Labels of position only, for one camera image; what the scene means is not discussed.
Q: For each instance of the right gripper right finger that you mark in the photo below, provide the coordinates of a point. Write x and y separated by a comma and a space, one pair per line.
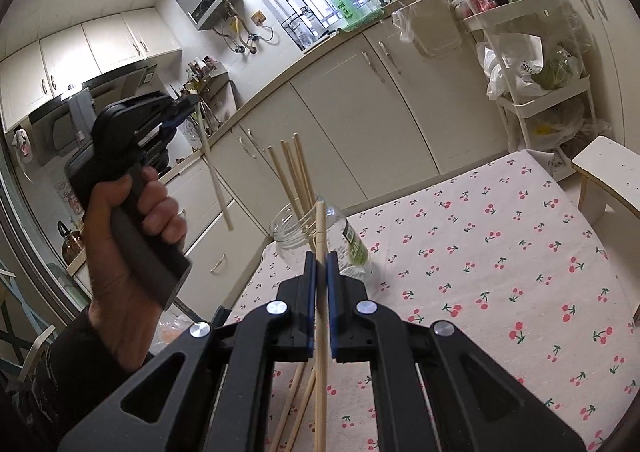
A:
348, 337

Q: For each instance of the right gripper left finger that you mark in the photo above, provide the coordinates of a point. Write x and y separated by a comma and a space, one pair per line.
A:
295, 342

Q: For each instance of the bamboo chopstick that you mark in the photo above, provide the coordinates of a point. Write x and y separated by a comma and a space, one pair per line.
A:
295, 204
212, 170
322, 325
303, 168
292, 391
298, 420
297, 177

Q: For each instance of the person's left forearm dark sleeve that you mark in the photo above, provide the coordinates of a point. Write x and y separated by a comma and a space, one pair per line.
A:
76, 374

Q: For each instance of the upper kitchen cabinets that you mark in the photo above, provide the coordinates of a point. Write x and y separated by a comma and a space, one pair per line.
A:
59, 63

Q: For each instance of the kitchen cabinets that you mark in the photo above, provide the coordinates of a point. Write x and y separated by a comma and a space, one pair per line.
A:
377, 120
59, 63

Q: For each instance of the lower kitchen cabinets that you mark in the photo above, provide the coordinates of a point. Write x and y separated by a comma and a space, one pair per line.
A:
377, 120

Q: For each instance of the person's left hand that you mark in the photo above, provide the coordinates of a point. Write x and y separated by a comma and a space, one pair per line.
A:
123, 310

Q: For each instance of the range hood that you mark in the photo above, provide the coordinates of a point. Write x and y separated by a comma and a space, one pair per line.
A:
51, 127

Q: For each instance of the cherry print tablecloth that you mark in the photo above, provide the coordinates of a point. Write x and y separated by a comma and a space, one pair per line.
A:
503, 253

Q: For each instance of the green dish soap bottle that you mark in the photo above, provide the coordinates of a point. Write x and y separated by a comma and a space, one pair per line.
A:
348, 10

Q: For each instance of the clear plastic bag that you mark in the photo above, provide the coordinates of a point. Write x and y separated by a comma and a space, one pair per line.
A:
429, 26

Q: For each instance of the white wooden stool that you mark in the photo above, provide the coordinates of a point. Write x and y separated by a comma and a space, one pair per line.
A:
608, 172

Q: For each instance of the white rolling storage cart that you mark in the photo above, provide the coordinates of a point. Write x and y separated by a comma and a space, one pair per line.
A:
531, 55

